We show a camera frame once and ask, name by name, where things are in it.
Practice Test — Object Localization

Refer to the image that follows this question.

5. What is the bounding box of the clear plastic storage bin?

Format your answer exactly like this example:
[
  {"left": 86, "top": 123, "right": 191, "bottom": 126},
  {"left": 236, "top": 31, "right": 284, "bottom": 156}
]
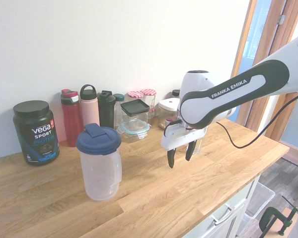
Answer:
[{"left": 238, "top": 182, "right": 276, "bottom": 230}]

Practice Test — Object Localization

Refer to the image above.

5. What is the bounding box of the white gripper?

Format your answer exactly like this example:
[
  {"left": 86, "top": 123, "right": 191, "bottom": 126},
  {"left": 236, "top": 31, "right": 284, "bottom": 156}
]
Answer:
[{"left": 160, "top": 122, "right": 206, "bottom": 170}]

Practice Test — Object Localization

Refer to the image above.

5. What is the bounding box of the jar white lid red dot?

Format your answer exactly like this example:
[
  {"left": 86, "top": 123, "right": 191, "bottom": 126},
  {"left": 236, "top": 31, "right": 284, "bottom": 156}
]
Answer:
[{"left": 158, "top": 97, "right": 181, "bottom": 130}]

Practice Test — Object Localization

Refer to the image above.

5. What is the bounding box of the glass container teal clip lid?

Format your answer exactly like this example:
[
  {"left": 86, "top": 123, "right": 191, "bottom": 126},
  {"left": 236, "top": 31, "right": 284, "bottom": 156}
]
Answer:
[{"left": 116, "top": 119, "right": 151, "bottom": 143}]

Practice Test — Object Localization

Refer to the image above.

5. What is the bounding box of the wooden door frame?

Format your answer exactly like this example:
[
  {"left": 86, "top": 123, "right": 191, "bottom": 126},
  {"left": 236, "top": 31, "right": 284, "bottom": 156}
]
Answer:
[{"left": 229, "top": 0, "right": 298, "bottom": 139}]

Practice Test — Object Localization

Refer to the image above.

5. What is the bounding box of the black shaker bottle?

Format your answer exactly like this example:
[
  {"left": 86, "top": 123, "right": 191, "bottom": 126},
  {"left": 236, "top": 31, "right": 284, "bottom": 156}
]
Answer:
[{"left": 97, "top": 90, "right": 116, "bottom": 129}]

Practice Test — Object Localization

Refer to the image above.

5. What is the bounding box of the pink bottle black lid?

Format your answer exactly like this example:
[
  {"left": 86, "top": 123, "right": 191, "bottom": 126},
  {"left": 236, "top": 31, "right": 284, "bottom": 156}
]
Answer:
[{"left": 79, "top": 84, "right": 100, "bottom": 127}]

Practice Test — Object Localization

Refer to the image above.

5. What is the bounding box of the square container black lid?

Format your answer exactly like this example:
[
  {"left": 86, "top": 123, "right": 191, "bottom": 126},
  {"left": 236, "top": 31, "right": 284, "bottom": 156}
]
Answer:
[{"left": 120, "top": 100, "right": 150, "bottom": 124}]

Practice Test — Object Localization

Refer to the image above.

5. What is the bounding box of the jar red checkered lid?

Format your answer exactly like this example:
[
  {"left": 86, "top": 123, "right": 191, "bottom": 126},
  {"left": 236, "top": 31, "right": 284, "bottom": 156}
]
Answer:
[
  {"left": 141, "top": 88, "right": 157, "bottom": 119},
  {"left": 127, "top": 91, "right": 144, "bottom": 103}
]

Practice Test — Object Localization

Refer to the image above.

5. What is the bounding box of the clear pitcher blue lid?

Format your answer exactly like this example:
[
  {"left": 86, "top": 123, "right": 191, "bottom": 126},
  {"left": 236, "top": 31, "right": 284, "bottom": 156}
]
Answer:
[{"left": 75, "top": 123, "right": 123, "bottom": 202}]

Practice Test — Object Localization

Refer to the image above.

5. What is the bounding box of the red water bottle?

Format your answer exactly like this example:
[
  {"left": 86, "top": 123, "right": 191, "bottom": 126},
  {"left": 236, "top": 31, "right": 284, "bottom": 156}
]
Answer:
[{"left": 60, "top": 89, "right": 81, "bottom": 148}]

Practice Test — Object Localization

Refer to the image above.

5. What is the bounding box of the clear drinking glass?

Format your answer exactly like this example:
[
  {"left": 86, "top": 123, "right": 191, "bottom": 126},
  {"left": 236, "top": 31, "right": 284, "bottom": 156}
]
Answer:
[{"left": 191, "top": 137, "right": 204, "bottom": 156}]

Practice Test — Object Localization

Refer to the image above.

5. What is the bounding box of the white kitchen cabinet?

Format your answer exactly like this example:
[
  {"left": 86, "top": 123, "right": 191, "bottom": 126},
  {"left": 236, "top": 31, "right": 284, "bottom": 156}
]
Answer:
[{"left": 181, "top": 173, "right": 262, "bottom": 238}]

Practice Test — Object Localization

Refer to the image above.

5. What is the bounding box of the clear bottle green lid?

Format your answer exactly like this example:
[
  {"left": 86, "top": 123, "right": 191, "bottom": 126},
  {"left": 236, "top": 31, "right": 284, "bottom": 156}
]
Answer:
[{"left": 113, "top": 93, "right": 125, "bottom": 129}]

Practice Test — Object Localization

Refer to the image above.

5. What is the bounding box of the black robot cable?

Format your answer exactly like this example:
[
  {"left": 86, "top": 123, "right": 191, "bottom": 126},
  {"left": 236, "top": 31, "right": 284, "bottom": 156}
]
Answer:
[{"left": 217, "top": 89, "right": 298, "bottom": 150}]

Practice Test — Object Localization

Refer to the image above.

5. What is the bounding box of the green metal clamp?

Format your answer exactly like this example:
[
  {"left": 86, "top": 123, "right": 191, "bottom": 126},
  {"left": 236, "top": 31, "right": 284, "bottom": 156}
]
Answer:
[{"left": 259, "top": 195, "right": 298, "bottom": 236}]

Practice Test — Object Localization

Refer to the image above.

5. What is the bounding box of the metal drawer handle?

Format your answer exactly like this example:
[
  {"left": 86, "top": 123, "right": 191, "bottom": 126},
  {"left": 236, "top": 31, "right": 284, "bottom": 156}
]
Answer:
[{"left": 211, "top": 209, "right": 233, "bottom": 226}]

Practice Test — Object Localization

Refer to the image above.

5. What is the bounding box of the black Vega protein tub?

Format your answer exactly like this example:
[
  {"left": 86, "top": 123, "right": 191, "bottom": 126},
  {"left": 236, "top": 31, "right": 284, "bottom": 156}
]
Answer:
[{"left": 12, "top": 100, "right": 61, "bottom": 167}]

